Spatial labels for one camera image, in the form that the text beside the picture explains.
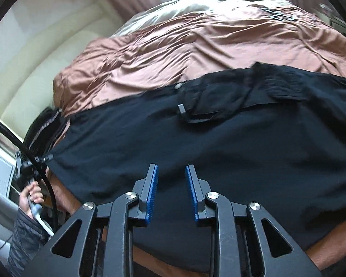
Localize black braided cable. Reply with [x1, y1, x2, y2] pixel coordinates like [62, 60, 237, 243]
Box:
[0, 117, 60, 232]

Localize grey side cabinet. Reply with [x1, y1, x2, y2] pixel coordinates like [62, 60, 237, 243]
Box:
[0, 138, 21, 208]

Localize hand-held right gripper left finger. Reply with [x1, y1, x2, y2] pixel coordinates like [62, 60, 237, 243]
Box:
[21, 164, 159, 277]

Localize person's left hand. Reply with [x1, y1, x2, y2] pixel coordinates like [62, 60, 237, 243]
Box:
[18, 182, 45, 220]

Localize person's left forearm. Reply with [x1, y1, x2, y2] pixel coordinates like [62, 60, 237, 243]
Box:
[6, 209, 50, 277]

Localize brown satin blanket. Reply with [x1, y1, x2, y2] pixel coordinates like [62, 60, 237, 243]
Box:
[52, 0, 346, 119]

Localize black pants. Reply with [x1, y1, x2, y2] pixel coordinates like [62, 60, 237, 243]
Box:
[45, 62, 346, 266]

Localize cream padded headboard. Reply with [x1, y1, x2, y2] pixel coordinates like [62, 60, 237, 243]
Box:
[0, 0, 124, 127]

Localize white pillow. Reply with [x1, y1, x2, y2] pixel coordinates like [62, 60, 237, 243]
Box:
[115, 0, 248, 36]

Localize brown fleece bed sheet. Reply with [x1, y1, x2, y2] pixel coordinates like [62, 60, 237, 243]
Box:
[48, 175, 346, 277]

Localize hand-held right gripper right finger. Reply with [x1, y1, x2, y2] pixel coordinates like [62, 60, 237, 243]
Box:
[185, 164, 325, 277]

